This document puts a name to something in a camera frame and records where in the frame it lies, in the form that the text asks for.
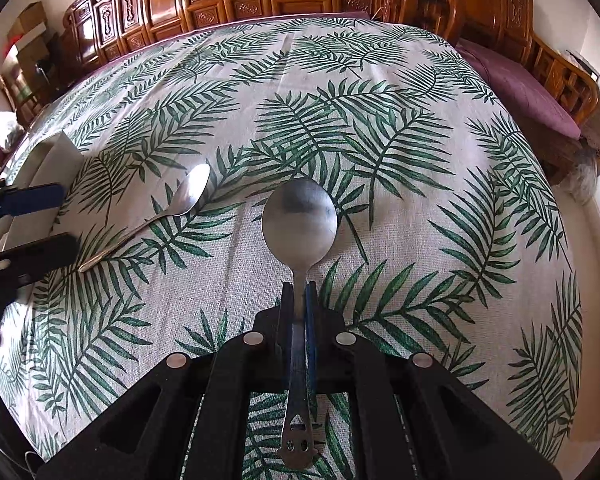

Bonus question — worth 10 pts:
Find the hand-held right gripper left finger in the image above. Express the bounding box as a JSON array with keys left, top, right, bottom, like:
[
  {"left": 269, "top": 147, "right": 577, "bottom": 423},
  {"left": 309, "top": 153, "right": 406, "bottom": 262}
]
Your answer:
[{"left": 35, "top": 281, "right": 297, "bottom": 480}]

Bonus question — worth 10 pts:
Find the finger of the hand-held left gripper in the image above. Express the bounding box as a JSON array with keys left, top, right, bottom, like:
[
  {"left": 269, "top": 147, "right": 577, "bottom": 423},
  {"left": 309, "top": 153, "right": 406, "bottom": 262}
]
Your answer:
[
  {"left": 0, "top": 232, "right": 81, "bottom": 286},
  {"left": 0, "top": 183, "right": 65, "bottom": 232}
]

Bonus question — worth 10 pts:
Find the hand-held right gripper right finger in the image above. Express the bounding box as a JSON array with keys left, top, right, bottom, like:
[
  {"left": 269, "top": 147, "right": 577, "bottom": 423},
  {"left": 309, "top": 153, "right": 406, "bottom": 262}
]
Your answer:
[{"left": 304, "top": 281, "right": 564, "bottom": 480}]

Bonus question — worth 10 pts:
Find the white rectangular tray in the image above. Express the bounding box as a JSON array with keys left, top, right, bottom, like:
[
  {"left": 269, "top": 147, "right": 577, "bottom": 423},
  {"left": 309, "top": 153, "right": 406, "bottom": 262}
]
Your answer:
[{"left": 0, "top": 130, "right": 84, "bottom": 256}]

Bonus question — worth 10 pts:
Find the matte round steel spoon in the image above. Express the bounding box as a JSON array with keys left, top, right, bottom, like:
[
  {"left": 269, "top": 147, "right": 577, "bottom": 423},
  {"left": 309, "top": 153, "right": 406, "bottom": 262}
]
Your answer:
[{"left": 261, "top": 177, "right": 338, "bottom": 471}]

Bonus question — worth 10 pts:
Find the shiny slim steel spoon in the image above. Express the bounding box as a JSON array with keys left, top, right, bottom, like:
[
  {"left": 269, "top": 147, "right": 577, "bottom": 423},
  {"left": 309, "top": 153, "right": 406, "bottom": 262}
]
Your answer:
[{"left": 77, "top": 162, "right": 212, "bottom": 273}]

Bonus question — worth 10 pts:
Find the white plastic bag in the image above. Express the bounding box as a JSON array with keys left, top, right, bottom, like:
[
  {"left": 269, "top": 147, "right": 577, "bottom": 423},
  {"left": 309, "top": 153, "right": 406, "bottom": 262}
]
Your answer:
[{"left": 0, "top": 107, "right": 27, "bottom": 147}]

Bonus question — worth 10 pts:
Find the dark wooden chair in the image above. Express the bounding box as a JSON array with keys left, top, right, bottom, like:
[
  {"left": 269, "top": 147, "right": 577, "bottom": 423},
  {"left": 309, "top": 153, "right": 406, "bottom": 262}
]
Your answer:
[{"left": 0, "top": 74, "right": 48, "bottom": 128}]

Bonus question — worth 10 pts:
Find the stack of cardboard cartons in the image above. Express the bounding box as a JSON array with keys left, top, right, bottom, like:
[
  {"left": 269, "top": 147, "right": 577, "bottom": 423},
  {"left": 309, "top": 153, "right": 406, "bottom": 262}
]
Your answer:
[{"left": 4, "top": 1, "right": 63, "bottom": 78}]

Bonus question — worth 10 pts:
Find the leaf print tablecloth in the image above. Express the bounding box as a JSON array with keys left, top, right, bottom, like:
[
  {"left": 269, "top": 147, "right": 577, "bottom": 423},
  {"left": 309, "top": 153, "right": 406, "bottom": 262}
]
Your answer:
[{"left": 0, "top": 16, "right": 583, "bottom": 480}]

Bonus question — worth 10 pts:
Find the clear plastic bag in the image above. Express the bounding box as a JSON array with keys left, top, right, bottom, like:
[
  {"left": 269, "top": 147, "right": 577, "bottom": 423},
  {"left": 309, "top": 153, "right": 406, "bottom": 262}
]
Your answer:
[{"left": 561, "top": 147, "right": 600, "bottom": 206}]

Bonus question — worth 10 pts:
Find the long purple sofa cushion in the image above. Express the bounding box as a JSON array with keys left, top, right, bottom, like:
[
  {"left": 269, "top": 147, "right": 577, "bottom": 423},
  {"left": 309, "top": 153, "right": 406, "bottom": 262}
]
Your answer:
[{"left": 145, "top": 9, "right": 372, "bottom": 46}]

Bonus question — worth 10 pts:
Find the purple armchair cushion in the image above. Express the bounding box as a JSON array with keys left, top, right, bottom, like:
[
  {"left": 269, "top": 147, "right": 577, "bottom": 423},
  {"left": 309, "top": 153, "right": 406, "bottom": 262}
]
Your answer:
[{"left": 454, "top": 37, "right": 583, "bottom": 139}]

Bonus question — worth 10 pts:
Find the wooden side table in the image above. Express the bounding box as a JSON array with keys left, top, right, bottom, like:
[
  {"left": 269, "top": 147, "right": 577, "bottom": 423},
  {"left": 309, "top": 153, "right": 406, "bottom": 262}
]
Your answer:
[{"left": 544, "top": 102, "right": 600, "bottom": 183}]

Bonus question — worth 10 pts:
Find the carved wooden armchair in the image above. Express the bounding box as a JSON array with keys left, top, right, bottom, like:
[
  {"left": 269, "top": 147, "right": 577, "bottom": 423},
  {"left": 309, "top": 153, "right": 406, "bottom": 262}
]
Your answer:
[{"left": 375, "top": 0, "right": 600, "bottom": 133}]

